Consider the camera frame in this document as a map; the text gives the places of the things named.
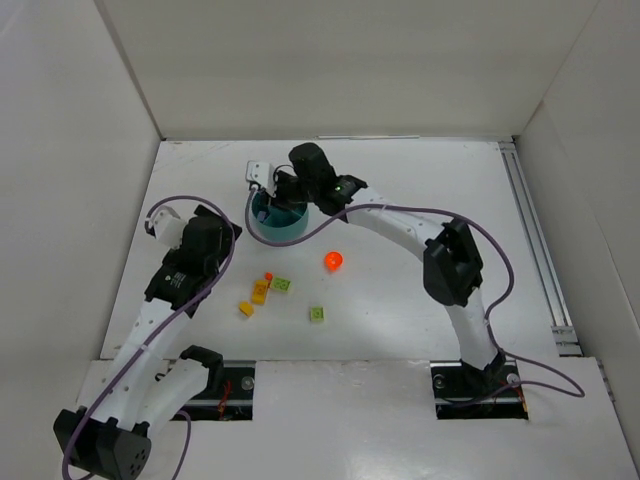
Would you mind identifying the green lego brick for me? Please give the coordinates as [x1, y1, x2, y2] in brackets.
[309, 306, 326, 323]
[270, 276, 292, 294]

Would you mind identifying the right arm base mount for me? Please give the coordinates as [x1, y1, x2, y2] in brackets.
[430, 361, 529, 420]

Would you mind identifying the green lego brick right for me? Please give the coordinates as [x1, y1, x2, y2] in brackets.
[309, 306, 326, 323]

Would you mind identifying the purple cable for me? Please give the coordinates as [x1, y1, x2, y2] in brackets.
[243, 185, 587, 401]
[60, 195, 236, 480]

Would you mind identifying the long yellow lego brick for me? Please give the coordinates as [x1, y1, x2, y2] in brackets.
[251, 279, 270, 305]

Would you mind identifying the small yellow lego brick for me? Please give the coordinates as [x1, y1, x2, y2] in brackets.
[238, 301, 254, 317]

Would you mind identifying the teal round divided container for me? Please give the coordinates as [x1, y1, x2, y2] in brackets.
[249, 193, 309, 243]

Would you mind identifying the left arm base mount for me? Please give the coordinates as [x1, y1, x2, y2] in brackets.
[181, 361, 256, 422]

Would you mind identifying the orange round lego piece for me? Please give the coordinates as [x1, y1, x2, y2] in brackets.
[324, 251, 344, 273]

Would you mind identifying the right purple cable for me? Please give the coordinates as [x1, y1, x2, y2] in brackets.
[243, 185, 587, 401]

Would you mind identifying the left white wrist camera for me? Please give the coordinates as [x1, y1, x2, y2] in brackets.
[145, 205, 186, 249]

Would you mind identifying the aluminium rail right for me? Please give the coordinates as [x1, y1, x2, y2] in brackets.
[498, 140, 583, 357]

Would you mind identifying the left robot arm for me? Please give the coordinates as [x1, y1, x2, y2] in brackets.
[53, 198, 242, 479]

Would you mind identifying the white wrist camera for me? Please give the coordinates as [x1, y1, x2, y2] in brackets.
[245, 161, 276, 197]
[145, 205, 186, 249]

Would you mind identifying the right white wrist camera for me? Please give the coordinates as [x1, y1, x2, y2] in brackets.
[245, 161, 276, 197]

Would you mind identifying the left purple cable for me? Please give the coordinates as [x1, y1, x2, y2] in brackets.
[60, 195, 236, 480]

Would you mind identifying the green lego brick left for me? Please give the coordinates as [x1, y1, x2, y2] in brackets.
[270, 276, 292, 294]

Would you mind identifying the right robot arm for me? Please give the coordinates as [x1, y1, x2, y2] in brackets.
[247, 143, 504, 374]

